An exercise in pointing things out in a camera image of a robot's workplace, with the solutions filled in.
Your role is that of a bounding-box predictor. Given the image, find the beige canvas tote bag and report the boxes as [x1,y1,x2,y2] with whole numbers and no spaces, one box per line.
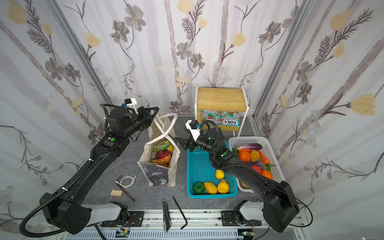
[138,113,181,188]

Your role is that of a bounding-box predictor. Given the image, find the green candy bag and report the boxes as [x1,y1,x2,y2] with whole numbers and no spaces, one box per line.
[153,140,171,153]

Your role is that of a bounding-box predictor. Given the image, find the yellow lemon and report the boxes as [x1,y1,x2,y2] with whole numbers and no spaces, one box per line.
[167,145,174,152]

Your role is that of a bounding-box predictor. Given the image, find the pink dragon fruit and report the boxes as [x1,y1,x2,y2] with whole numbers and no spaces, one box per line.
[156,149,171,160]

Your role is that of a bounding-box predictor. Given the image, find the orange Fox's fruits candy bag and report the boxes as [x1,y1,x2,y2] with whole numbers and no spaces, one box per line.
[150,155,172,168]

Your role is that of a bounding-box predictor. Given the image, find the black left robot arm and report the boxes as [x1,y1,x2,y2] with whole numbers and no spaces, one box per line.
[19,100,159,238]

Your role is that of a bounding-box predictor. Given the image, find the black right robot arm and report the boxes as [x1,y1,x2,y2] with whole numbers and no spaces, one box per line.
[175,120,308,233]

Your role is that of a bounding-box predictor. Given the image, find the teal candy bag left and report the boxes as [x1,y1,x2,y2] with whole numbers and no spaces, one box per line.
[201,110,222,126]

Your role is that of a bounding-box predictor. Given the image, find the teal Fox's candy bag right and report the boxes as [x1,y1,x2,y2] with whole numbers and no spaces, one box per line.
[221,111,241,127]

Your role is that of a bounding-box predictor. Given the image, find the teal plastic basket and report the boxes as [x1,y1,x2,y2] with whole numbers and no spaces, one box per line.
[187,148,239,199]

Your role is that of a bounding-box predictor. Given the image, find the white plastic basket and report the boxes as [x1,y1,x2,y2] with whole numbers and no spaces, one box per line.
[228,137,285,183]

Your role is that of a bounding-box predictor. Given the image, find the yellow pear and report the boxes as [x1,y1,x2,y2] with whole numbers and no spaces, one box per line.
[216,170,225,180]

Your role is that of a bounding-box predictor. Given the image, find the white wooden two-tier shelf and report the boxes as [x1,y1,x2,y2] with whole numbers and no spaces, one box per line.
[194,86,250,137]

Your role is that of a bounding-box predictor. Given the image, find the orange persimmon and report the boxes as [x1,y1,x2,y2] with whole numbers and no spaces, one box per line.
[238,150,251,163]

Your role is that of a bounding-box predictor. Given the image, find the green round fruit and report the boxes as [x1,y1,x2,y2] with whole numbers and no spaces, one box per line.
[193,182,205,195]

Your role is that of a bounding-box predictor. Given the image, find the yellow bumpy mango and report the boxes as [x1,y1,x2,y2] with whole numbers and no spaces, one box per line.
[204,182,218,195]

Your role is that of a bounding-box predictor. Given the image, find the large yellow citron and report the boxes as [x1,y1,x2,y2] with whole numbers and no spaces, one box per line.
[217,180,230,194]

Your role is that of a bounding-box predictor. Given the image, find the yellow bell pepper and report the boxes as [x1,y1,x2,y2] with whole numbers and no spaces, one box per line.
[250,150,261,162]

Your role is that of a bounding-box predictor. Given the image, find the dark purple eggplant lower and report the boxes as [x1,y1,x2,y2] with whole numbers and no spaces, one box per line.
[246,161,264,168]

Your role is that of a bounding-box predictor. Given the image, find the brown potato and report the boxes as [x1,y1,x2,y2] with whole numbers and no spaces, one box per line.
[239,181,249,189]

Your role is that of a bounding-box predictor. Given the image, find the red tomato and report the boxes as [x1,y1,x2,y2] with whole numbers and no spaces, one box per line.
[251,166,263,174]

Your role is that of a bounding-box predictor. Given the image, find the black hex key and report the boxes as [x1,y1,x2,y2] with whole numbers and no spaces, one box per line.
[172,196,188,230]

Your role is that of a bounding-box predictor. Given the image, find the orange carrot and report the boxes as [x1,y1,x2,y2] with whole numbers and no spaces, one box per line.
[258,150,271,165]

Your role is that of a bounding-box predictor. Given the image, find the small orange pumpkin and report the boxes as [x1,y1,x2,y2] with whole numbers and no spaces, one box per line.
[262,170,274,180]

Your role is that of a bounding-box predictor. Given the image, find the dark thin stick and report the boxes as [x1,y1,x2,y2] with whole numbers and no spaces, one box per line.
[115,181,136,202]

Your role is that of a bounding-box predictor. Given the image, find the small wooden block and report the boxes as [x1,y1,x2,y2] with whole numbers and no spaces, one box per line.
[110,190,123,197]

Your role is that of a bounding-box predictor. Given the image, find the black cylindrical tool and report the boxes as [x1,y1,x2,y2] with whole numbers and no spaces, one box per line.
[162,199,171,233]

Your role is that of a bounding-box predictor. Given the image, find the white coiled cable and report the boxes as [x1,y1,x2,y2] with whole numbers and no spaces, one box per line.
[115,175,137,189]

